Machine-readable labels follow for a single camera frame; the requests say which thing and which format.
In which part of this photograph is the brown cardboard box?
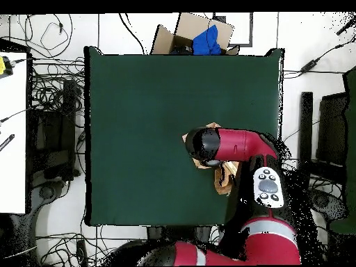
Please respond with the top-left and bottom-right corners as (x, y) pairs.
(149, 12), (240, 56)

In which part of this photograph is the dark green table cloth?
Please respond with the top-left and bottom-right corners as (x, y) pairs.
(83, 45), (284, 227)

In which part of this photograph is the blue cloth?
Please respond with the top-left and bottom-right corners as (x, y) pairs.
(192, 24), (223, 56)

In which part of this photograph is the white desk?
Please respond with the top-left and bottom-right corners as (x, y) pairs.
(0, 51), (29, 215)

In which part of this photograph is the black cable tangle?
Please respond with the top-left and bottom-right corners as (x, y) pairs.
(277, 158), (346, 265)
(35, 225), (148, 266)
(27, 55), (86, 118)

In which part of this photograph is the orange terry towel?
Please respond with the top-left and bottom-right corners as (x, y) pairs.
(181, 122), (241, 196)

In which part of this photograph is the grey looped cable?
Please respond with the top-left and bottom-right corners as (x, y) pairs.
(24, 13), (74, 59)

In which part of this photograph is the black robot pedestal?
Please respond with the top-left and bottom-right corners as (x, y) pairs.
(146, 225), (213, 245)

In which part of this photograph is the yellow and black device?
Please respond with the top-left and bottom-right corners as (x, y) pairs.
(0, 55), (14, 80)

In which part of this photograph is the black equipment stand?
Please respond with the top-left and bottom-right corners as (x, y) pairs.
(296, 91), (348, 190)
(27, 79), (81, 181)

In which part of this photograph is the black power adapter with cable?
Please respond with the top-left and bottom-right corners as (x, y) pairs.
(282, 35), (356, 80)

